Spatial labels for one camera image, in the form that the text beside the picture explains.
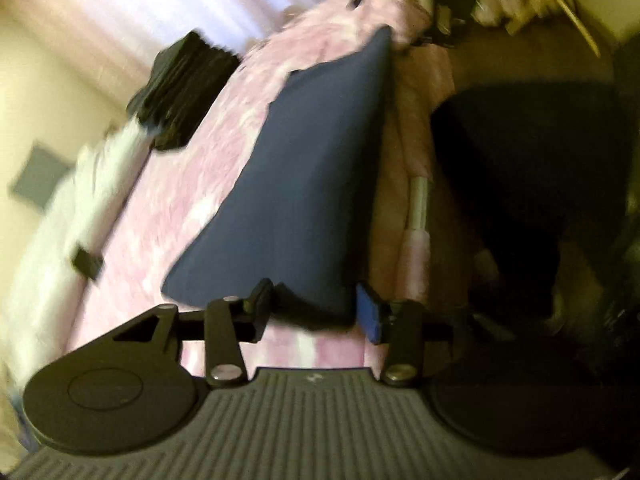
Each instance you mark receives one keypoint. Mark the pink floral bedspread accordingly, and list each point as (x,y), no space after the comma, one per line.
(179,191)

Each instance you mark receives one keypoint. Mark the navy blue garment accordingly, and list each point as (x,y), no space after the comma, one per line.
(300,213)

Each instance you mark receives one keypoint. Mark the grey striped duvet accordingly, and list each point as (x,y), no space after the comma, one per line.
(39,311)

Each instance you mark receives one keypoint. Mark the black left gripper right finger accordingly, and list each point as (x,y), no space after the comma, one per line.
(424,348)

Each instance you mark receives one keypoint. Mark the black phone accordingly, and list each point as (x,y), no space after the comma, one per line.
(88,264)

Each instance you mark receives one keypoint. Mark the stack of folded dark clothes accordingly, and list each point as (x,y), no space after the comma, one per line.
(185,80)

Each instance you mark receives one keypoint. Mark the grey pillow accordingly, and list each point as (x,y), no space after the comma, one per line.
(39,177)

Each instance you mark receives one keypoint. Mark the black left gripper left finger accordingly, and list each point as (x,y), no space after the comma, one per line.
(223,325)

